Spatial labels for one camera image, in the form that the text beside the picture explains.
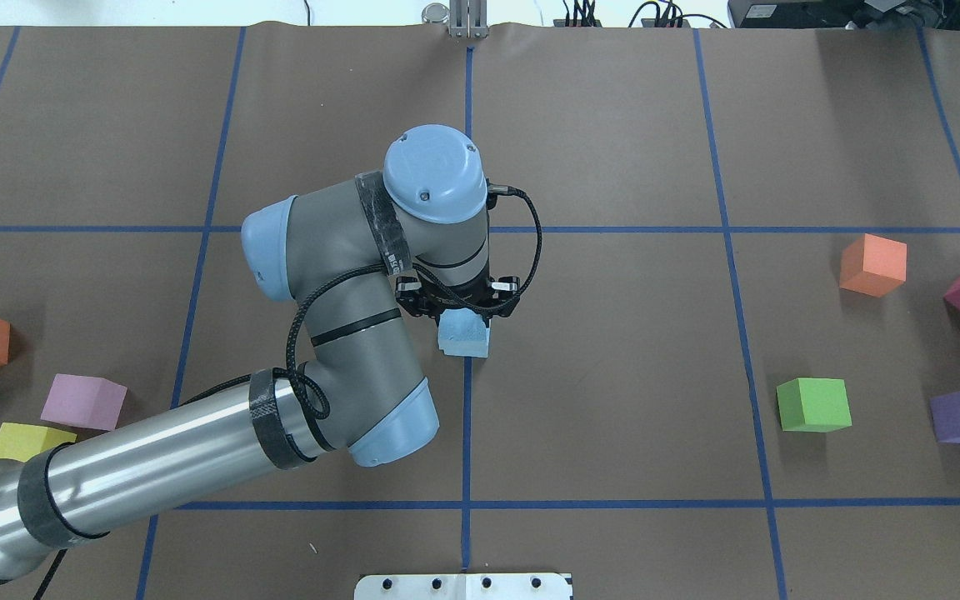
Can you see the green foam block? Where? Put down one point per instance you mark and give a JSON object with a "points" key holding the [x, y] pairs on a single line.
{"points": [[813, 405]]}

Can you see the pink lilac foam block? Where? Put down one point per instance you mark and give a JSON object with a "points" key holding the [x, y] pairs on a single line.
{"points": [[84, 401]]}

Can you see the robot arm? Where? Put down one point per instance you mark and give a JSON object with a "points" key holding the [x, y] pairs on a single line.
{"points": [[412, 237]]}

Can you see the light blue block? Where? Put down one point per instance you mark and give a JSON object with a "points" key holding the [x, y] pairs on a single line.
{"points": [[463, 333]]}

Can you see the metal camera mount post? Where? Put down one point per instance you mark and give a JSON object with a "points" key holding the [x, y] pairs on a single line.
{"points": [[462, 18]]}

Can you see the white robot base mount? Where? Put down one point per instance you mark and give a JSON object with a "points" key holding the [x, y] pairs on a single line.
{"points": [[505, 585]]}

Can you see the yellow foam block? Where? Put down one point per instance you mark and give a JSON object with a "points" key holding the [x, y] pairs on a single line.
{"points": [[21, 442]]}

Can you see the orange foam block left side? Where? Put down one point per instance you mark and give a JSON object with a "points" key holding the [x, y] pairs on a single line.
{"points": [[873, 266]]}

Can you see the black electronics on desk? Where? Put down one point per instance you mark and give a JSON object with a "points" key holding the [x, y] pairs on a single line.
{"points": [[870, 15]]}

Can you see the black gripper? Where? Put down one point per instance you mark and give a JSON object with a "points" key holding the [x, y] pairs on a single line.
{"points": [[457, 297]]}

